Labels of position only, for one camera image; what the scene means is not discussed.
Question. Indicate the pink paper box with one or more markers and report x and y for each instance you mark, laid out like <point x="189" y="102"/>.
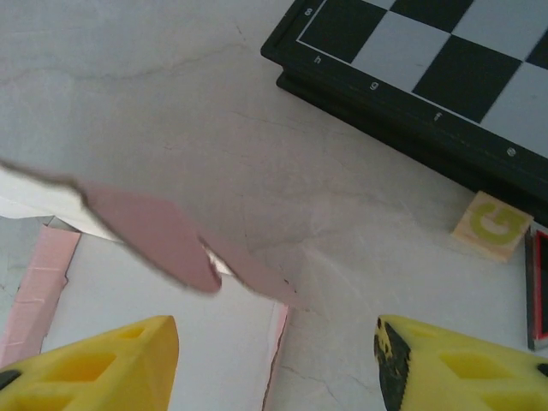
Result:
<point x="162" y="240"/>

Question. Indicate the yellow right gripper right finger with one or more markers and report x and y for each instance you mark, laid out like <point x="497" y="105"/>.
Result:
<point x="471" y="377"/>

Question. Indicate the black white chessboard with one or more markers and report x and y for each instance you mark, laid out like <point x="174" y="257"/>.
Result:
<point x="449" y="68"/>

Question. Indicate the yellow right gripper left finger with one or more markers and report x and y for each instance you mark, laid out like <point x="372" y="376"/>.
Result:
<point x="107" y="377"/>

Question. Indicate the wooden letter block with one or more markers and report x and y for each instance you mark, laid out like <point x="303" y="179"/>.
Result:
<point x="492" y="224"/>

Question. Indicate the red black block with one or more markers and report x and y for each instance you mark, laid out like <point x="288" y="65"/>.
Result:
<point x="540" y="291"/>

